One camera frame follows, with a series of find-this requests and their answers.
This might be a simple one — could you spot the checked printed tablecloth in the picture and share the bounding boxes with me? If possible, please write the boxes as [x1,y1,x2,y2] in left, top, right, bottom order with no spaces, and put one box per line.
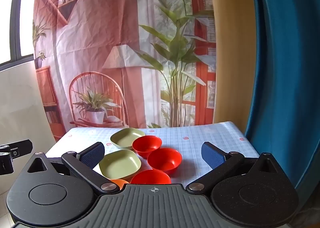
[46,121,260,186]

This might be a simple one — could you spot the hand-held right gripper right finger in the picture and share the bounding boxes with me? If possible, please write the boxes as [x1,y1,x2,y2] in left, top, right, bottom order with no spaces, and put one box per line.
[186,141,288,195]

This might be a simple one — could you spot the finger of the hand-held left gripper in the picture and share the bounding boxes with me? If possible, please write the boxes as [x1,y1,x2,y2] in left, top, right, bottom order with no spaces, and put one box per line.
[0,139,33,158]

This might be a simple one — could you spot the dark window frame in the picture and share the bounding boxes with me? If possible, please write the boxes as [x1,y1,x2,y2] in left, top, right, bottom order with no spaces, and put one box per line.
[0,0,34,71]

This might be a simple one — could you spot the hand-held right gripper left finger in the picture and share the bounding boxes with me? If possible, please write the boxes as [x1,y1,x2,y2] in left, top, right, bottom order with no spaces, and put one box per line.
[26,141,120,195]

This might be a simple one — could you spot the red bowl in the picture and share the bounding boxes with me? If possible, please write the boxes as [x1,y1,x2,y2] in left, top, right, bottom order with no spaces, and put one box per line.
[130,169,172,185]
[132,136,162,160]
[147,148,182,175]

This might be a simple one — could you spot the green square plate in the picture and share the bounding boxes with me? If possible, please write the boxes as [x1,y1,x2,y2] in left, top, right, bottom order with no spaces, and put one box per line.
[99,150,142,179]
[110,128,146,151]

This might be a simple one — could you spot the blue curtain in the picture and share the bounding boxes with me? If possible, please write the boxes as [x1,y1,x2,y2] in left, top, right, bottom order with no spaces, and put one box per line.
[244,0,320,215]

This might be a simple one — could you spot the printed room backdrop cloth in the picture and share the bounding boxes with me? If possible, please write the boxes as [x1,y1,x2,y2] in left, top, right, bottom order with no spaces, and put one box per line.
[32,0,217,141]

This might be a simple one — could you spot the orange plate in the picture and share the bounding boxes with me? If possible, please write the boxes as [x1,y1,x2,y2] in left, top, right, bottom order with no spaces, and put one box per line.
[109,179,130,190]

